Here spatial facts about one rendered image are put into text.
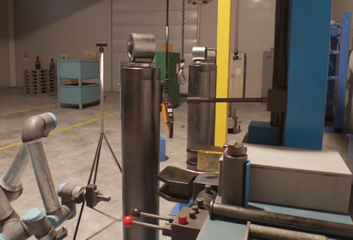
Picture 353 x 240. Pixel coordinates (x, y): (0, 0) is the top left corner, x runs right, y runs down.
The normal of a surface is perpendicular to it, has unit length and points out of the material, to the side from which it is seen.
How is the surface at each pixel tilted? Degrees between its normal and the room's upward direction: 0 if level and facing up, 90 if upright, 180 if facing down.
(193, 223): 0
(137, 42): 76
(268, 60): 90
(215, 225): 0
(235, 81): 90
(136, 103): 90
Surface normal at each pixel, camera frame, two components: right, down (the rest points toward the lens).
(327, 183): -0.30, 0.10
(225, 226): 0.02, -0.99
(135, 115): -0.08, 0.11
